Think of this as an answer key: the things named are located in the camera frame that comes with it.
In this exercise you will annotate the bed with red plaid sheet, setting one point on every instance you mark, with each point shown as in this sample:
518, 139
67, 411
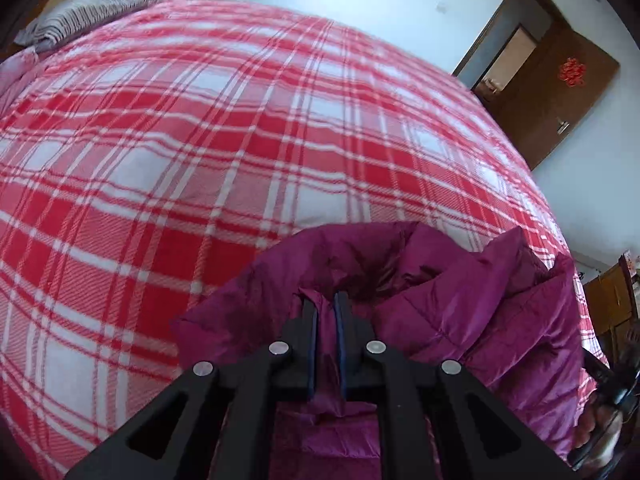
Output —
150, 160

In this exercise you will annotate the striped pillow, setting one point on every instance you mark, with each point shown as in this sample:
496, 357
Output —
80, 15

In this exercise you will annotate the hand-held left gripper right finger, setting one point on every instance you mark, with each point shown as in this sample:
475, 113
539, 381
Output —
343, 350

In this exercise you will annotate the wooden dresser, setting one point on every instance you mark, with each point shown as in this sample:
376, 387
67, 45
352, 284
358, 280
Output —
610, 300

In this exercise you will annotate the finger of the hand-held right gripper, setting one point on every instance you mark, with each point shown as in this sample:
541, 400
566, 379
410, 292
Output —
596, 365

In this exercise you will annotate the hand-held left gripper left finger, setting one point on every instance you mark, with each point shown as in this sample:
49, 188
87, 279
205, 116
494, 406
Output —
312, 350

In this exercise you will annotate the purple puffer jacket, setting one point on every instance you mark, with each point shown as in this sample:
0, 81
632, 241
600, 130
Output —
450, 320

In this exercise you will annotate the pink floral quilt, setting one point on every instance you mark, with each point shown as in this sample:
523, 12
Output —
15, 70

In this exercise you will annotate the brown door frame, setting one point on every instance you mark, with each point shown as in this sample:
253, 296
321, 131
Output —
505, 15

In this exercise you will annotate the person's right hand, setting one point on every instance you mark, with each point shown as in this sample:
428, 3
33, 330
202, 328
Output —
597, 427

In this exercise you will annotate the red paper door decoration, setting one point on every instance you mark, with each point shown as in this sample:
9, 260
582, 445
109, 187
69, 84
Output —
574, 72

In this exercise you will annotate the brown wooden door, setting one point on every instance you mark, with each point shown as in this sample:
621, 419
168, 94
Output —
560, 105

